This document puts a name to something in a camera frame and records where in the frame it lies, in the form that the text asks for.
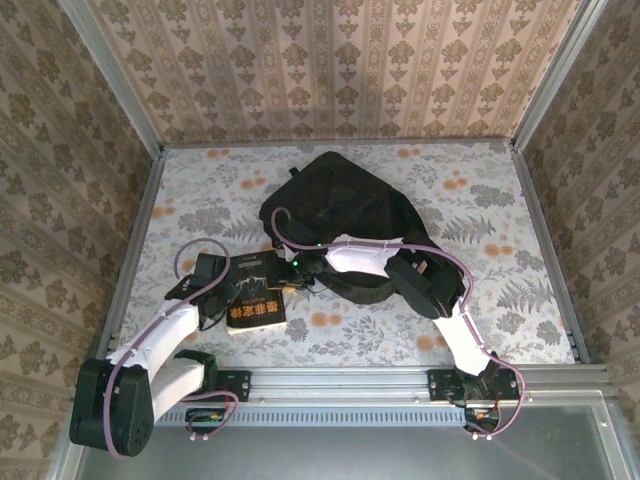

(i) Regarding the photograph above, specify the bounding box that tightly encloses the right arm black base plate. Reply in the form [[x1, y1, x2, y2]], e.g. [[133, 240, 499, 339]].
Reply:
[[427, 368, 521, 403]]

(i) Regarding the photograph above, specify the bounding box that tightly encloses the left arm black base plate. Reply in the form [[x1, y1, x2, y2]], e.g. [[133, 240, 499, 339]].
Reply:
[[207, 368, 252, 404]]

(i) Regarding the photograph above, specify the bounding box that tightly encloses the slotted cable duct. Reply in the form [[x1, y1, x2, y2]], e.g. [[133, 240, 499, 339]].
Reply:
[[149, 405, 469, 427]]

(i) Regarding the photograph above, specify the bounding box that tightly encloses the black student backpack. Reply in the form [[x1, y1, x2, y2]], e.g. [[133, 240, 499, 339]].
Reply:
[[259, 151, 471, 307]]

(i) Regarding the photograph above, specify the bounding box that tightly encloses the aluminium corner post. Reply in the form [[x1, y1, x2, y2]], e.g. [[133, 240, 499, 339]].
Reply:
[[57, 0, 164, 159], [509, 0, 609, 151]]

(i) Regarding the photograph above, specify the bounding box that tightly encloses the left gripper thin black cable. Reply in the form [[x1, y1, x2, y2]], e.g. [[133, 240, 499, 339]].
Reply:
[[199, 299, 224, 332]]

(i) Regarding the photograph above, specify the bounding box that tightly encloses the black book yellow title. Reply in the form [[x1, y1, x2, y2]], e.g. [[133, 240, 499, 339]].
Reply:
[[225, 251, 290, 337]]

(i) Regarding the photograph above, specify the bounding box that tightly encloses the aluminium front rail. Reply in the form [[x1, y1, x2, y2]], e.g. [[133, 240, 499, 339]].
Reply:
[[74, 364, 614, 401]]

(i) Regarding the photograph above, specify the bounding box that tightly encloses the left aluminium side rail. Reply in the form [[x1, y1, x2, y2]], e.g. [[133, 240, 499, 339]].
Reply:
[[94, 147, 166, 366]]

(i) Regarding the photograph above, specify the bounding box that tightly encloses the aluminium side rail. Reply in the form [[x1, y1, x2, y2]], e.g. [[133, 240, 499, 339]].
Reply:
[[508, 142, 592, 365], [94, 147, 166, 366]]

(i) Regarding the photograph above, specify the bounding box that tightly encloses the right aluminium side rail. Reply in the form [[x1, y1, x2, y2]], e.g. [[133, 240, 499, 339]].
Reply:
[[508, 142, 592, 365]]

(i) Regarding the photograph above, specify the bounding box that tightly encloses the right aluminium corner post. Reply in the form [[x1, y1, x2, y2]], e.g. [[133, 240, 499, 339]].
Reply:
[[509, 0, 609, 151]]

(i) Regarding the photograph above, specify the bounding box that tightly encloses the grey metal panel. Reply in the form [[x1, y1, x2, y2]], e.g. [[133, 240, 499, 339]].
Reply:
[[44, 394, 640, 480]]

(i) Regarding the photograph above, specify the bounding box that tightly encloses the left aluminium corner post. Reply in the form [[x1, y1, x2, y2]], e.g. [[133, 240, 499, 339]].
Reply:
[[57, 0, 164, 159]]

